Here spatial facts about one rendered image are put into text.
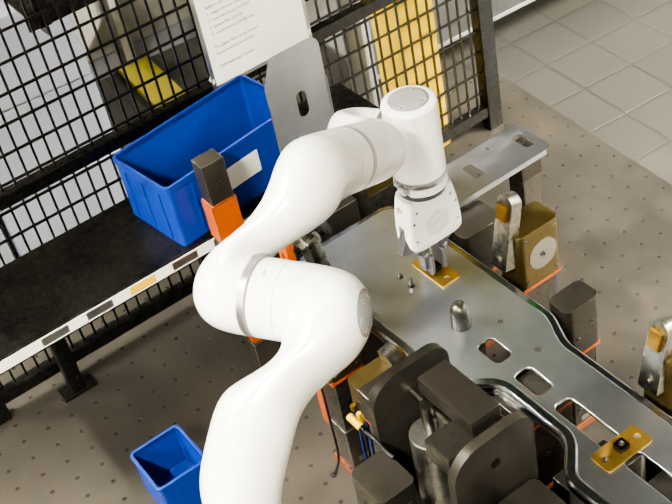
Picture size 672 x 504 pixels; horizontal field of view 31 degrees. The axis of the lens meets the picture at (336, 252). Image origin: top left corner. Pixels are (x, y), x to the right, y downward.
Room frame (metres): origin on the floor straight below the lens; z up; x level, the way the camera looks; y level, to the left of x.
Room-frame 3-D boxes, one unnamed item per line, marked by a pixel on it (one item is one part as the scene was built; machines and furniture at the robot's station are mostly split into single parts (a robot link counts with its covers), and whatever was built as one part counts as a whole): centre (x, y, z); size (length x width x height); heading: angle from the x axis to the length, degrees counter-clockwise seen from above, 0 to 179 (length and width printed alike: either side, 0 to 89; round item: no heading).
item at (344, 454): (1.36, 0.05, 0.87); 0.10 x 0.07 x 0.35; 117
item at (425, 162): (1.47, -0.15, 1.28); 0.09 x 0.08 x 0.13; 59
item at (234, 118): (1.79, 0.18, 1.09); 0.30 x 0.17 x 0.13; 125
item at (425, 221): (1.47, -0.15, 1.14); 0.10 x 0.07 x 0.11; 118
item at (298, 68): (1.68, 0.00, 1.17); 0.12 x 0.01 x 0.34; 117
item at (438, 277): (1.47, -0.15, 1.01); 0.08 x 0.04 x 0.01; 27
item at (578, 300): (1.35, -0.36, 0.84); 0.10 x 0.05 x 0.29; 117
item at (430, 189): (1.47, -0.15, 1.20); 0.09 x 0.08 x 0.03; 118
